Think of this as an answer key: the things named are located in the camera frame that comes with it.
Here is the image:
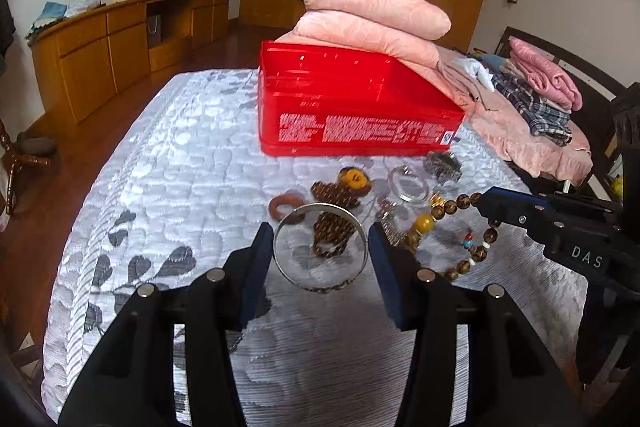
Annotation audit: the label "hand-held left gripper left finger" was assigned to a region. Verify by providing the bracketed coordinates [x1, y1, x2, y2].
[57, 222, 275, 427]

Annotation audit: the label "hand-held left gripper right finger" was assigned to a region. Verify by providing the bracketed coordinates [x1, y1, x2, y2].
[367, 223, 586, 427]

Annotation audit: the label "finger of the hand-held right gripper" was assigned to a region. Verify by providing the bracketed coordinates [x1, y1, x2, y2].
[482, 186, 551, 209]
[470, 193, 551, 242]

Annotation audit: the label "large wooden bead bracelet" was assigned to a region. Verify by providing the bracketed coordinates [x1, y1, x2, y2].
[402, 191, 501, 283]

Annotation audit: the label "silver chain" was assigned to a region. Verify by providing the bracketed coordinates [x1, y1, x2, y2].
[375, 199, 413, 253]

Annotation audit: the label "red-brown ring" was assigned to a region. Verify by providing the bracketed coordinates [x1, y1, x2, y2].
[270, 192, 307, 224]

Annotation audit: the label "dark brown bead necklace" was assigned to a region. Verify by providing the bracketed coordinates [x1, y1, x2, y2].
[310, 179, 373, 258]

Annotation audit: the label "clear glass bangle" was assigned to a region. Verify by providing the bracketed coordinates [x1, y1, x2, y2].
[387, 166, 432, 204]

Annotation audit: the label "silver bangle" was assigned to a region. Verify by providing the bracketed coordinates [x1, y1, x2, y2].
[272, 203, 370, 293]

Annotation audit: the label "amber disc pendant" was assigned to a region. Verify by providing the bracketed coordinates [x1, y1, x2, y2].
[340, 167, 372, 195]

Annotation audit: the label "red tin box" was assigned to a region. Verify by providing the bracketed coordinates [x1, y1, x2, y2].
[257, 39, 466, 158]

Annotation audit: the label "plaid clothes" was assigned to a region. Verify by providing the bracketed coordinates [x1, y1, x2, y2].
[487, 69, 573, 148]

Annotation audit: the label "pink folded blanket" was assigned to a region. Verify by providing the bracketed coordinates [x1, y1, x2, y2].
[507, 38, 583, 110]

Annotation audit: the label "beige folded cloth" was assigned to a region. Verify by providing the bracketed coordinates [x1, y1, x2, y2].
[437, 57, 496, 108]

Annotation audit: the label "white grey leaf quilted mat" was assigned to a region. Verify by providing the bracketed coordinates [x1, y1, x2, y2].
[40, 69, 588, 427]

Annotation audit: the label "white cloth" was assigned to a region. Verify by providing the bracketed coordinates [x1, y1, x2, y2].
[452, 57, 496, 90]

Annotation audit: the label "blue fabric item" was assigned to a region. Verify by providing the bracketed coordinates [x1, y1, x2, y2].
[480, 53, 507, 74]

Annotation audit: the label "dark wooden bed headboard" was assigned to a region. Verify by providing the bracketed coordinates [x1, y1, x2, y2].
[492, 26, 628, 108]

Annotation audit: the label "folded pink quilt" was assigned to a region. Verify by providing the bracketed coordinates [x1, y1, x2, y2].
[297, 0, 452, 40]
[275, 9, 441, 70]

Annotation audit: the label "dark slippers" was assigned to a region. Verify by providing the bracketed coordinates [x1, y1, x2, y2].
[17, 132, 58, 156]

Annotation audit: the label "wooden coat rack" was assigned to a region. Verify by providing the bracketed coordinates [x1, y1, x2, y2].
[0, 122, 51, 215]

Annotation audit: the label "wooden sideboard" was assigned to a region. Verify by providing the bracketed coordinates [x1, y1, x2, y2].
[27, 0, 233, 125]

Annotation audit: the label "blue cloth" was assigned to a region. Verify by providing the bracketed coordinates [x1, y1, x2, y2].
[25, 2, 68, 40]

